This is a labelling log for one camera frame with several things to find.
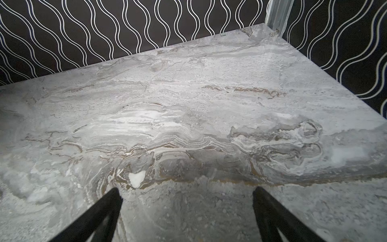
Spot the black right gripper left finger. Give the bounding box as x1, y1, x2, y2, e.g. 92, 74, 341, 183
51, 188, 123, 242

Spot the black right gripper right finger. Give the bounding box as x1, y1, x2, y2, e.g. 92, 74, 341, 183
253, 187, 324, 242

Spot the aluminium frame corner post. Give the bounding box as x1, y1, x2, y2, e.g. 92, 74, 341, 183
265, 0, 294, 37

